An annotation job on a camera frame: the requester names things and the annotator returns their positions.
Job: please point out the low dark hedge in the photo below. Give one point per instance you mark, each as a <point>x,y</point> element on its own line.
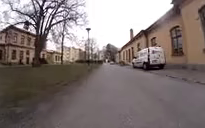
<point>90,61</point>

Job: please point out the distant dark trees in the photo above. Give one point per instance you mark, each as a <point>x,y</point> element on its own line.
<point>110,51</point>

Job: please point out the pale distant buildings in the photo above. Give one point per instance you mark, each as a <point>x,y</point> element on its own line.
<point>71,53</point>

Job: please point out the thin bare tree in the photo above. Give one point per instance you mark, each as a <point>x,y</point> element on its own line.
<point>62,50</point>

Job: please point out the grey asphalt road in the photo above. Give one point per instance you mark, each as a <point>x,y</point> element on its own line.
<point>130,100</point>

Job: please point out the white van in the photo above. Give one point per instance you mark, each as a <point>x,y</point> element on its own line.
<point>151,56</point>

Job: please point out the large bare tree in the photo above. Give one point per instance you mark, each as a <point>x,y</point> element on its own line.
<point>39,50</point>

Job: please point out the wide grass verge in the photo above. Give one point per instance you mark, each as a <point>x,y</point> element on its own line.
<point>23,83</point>

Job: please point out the grey pavement with kerb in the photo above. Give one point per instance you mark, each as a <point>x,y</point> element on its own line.
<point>190,76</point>

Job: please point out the old beige building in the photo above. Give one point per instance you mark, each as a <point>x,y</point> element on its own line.
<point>13,46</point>

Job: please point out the long yellow building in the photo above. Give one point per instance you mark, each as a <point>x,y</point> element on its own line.
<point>190,33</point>

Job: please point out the lamp post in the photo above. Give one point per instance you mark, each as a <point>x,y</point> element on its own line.
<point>88,46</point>

